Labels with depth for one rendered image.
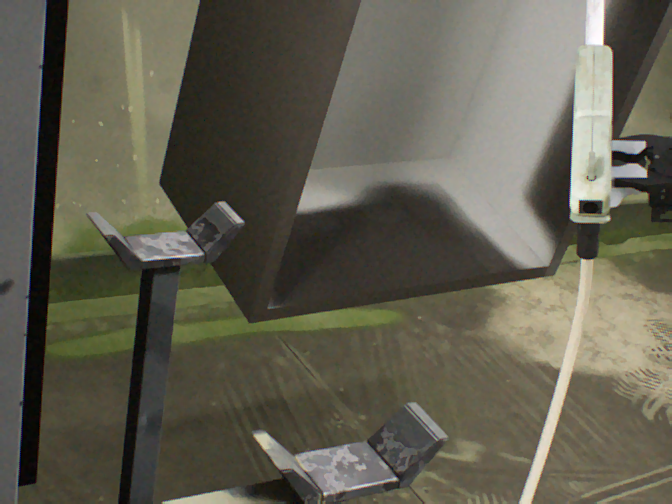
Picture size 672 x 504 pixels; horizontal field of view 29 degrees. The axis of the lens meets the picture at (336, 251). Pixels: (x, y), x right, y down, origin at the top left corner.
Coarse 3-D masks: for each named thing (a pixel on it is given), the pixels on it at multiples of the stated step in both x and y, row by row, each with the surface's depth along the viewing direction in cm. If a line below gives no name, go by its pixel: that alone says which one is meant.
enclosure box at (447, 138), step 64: (256, 0) 176; (320, 0) 163; (384, 0) 209; (448, 0) 216; (512, 0) 222; (576, 0) 208; (640, 0) 197; (192, 64) 195; (256, 64) 178; (320, 64) 164; (384, 64) 218; (448, 64) 226; (512, 64) 224; (640, 64) 197; (192, 128) 198; (256, 128) 180; (320, 128) 170; (384, 128) 228; (448, 128) 237; (512, 128) 225; (192, 192) 200; (256, 192) 183; (320, 192) 221; (384, 192) 227; (448, 192) 232; (512, 192) 227; (256, 256) 185; (320, 256) 207; (384, 256) 211; (448, 256) 216; (512, 256) 221; (256, 320) 190
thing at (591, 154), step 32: (576, 64) 170; (608, 64) 168; (576, 96) 165; (608, 96) 164; (576, 128) 160; (608, 128) 159; (576, 160) 155; (608, 160) 155; (576, 192) 151; (608, 192) 151; (576, 224) 169
